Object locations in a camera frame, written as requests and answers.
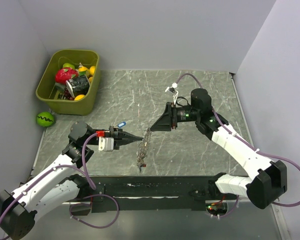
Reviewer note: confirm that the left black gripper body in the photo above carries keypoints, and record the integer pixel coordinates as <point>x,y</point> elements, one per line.
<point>115,130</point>

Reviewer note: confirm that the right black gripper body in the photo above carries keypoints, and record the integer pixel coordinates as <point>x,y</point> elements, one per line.
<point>183,114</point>

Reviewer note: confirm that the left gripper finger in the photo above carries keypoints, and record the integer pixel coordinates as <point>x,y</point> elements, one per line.
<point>128,140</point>
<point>126,135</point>

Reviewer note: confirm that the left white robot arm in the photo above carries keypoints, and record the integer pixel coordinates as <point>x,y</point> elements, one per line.
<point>66,178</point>

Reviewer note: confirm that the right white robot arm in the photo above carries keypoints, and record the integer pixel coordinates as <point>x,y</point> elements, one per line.
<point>266,180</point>

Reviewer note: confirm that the black cup in bin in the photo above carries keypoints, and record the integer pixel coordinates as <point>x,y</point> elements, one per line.
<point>78,85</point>

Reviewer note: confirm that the yellow lemon toy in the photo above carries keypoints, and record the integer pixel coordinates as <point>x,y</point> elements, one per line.
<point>92,70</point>

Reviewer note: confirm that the olive green plastic bin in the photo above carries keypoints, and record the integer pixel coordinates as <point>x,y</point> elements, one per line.
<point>56,95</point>

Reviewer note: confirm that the green watermelon ball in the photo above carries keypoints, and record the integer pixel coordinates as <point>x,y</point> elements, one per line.
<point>45,119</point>

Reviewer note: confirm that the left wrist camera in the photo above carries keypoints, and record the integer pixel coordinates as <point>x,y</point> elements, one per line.
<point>105,140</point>

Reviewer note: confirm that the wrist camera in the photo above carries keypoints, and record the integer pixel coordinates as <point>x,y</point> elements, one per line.
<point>105,140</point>
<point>173,90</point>

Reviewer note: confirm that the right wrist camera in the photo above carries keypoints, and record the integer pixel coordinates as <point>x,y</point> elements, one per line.
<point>173,90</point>

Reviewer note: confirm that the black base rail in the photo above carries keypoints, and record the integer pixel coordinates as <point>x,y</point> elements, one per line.
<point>137,193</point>

